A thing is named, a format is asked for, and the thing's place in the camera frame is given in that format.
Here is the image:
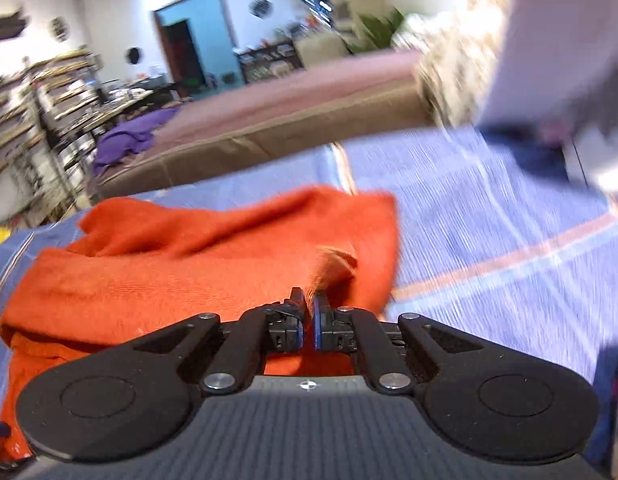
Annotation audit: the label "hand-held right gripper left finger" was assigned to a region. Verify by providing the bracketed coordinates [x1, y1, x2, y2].
[134, 287, 306, 395]

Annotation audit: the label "cream floral quilt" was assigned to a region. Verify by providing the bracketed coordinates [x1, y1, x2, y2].
[414, 0, 520, 128]

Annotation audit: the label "orange knit sweater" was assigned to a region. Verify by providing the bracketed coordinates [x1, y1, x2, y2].
[0, 185, 400, 461]

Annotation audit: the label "purple blanket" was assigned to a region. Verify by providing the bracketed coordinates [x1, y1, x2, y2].
[91, 105, 182, 176]

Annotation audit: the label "dark low cabinet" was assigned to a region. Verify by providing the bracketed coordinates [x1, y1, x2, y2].
[236, 40, 305, 83]

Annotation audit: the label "dark brown door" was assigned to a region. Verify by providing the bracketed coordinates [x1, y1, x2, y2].
[156, 19, 202, 88]

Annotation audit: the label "brown bed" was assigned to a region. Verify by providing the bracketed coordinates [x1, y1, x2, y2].
[91, 50, 437, 201]

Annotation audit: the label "chair with cream cover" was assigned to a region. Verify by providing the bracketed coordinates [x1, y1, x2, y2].
[294, 32, 350, 66]

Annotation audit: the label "dark wooden table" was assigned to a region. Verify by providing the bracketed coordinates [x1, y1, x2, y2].
[96, 87, 170, 126]

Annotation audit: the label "pale lavender cloth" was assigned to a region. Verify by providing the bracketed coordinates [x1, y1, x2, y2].
[476, 0, 618, 196]

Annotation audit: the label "green potted plant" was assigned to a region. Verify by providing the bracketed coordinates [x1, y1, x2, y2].
[359, 7, 407, 53]

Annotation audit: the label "wall shelves with small bottles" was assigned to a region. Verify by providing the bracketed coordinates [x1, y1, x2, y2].
[0, 47, 104, 231]

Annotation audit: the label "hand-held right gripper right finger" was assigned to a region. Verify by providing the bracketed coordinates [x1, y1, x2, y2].
[313, 294, 485, 395]

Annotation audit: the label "blue plaid bed sheet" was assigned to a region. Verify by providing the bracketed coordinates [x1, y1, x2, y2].
[0, 127, 618, 471]

